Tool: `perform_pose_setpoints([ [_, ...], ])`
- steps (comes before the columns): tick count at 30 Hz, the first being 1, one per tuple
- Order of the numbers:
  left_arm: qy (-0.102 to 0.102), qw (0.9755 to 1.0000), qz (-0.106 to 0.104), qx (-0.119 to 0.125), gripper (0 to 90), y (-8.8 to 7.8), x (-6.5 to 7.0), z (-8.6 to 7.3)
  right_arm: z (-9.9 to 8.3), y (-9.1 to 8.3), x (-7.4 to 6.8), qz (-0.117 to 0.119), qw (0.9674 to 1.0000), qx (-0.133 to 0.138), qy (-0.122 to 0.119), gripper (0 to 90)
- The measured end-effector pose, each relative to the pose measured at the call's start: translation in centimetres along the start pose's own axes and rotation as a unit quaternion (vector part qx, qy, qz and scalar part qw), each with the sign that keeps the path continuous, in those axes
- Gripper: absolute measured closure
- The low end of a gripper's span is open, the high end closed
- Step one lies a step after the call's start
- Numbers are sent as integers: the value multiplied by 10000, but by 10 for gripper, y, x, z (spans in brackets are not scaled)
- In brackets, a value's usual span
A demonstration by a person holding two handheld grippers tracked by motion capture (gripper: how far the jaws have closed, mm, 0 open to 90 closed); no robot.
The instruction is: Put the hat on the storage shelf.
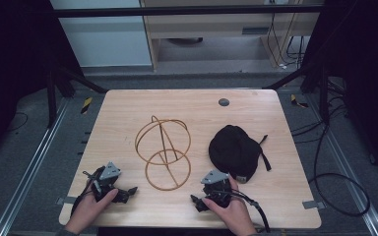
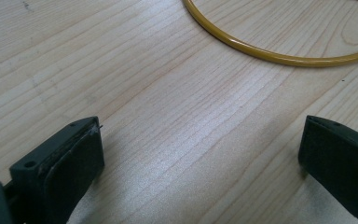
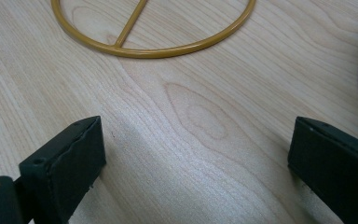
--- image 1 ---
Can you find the yellow black striped tape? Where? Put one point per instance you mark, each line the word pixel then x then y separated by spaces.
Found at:
pixel 86 105
pixel 297 101

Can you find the person's right hand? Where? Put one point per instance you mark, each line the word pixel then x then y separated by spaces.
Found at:
pixel 234 213

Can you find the grey round table grommet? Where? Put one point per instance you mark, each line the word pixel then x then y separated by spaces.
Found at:
pixel 223 102

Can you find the white cabinet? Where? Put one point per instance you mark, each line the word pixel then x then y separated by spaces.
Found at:
pixel 101 39

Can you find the light wooden desk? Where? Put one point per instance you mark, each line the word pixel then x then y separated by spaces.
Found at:
pixel 210 28

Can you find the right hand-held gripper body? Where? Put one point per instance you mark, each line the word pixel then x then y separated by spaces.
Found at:
pixel 217 188

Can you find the black metal stand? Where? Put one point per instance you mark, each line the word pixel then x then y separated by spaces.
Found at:
pixel 50 95
pixel 323 95

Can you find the person's left hand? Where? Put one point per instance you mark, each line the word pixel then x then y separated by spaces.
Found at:
pixel 88 209

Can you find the black metal frame bar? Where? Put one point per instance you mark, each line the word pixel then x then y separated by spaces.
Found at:
pixel 177 11

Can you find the aluminium floor rail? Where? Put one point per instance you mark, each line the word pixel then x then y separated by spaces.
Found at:
pixel 347 177
pixel 29 170

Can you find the black curtain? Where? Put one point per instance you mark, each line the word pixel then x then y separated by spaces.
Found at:
pixel 364 65
pixel 13 59

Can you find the black cap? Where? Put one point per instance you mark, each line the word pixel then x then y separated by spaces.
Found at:
pixel 234 152

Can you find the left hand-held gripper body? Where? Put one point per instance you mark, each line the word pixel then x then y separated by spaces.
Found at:
pixel 110 172

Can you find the grey metal table clamp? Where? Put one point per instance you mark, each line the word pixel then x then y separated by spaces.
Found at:
pixel 313 205
pixel 66 200

